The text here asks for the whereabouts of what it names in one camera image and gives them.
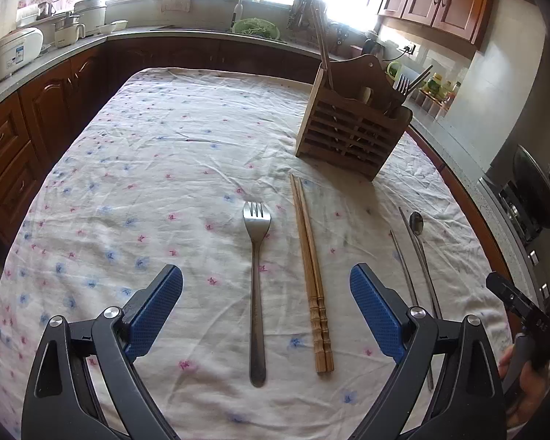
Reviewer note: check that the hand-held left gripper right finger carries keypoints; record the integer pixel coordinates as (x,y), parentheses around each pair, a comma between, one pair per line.
(376,311)

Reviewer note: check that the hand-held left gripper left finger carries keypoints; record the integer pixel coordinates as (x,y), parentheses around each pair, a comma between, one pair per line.
(158,311)

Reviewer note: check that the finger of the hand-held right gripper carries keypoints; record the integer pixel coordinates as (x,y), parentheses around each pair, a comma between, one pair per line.
(508,293)

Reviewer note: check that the wooden chopstick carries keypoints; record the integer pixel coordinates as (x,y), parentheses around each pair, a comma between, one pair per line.
(316,279)
(320,36)
(326,62)
(308,279)

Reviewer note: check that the metal spoon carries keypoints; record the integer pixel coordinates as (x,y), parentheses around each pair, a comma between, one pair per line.
(416,222)

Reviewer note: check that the metal fork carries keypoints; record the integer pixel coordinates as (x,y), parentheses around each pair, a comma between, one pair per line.
(401,85)
(256,293)

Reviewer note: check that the wooden utensil holder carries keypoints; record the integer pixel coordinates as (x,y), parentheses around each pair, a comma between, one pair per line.
(353,128)

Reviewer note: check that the person's right hand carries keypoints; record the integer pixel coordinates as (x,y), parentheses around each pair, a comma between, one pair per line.
(534,389)

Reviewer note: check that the black gas stove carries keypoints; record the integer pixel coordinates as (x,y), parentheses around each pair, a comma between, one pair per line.
(518,224)

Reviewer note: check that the black wok with lid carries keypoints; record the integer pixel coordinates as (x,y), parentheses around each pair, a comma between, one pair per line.
(531,188)

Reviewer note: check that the floral white tablecloth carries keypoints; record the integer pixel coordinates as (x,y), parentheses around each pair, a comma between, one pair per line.
(165,169)

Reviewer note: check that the row of spice jars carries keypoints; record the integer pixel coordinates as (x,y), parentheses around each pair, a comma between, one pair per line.
(433,103)

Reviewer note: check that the green plastic cup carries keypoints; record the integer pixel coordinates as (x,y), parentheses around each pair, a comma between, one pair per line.
(394,69)

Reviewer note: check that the black electric kettle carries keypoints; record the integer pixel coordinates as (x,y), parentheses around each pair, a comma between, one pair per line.
(371,46)

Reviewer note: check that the knife block with scissors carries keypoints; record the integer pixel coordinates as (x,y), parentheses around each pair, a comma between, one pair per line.
(339,36)

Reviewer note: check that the white bowl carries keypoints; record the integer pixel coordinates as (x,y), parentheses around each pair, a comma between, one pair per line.
(117,26)

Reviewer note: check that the wooden upper cabinets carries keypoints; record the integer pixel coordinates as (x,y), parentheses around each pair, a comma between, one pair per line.
(458,4)

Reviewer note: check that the small white kitchen appliance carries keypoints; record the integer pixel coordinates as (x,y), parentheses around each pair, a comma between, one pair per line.
(68,32)

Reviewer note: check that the white rice cooker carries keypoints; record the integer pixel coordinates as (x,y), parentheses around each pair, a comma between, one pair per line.
(13,50)

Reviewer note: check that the basket of green vegetables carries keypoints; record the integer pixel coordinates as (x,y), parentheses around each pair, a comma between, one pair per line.
(256,27)

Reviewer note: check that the white electric pot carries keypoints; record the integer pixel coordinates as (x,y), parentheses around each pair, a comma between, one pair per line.
(91,16)

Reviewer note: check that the dish cloth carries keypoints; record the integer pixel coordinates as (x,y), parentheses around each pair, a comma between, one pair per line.
(176,5)

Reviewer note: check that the hanging kitchen utensil rack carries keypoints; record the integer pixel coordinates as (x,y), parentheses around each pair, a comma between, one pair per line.
(302,13)

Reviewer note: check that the chrome sink faucet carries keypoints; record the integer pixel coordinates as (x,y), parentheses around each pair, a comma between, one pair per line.
(239,9)

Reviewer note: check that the wall socket with plug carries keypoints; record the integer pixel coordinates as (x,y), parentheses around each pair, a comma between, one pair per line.
(410,48)

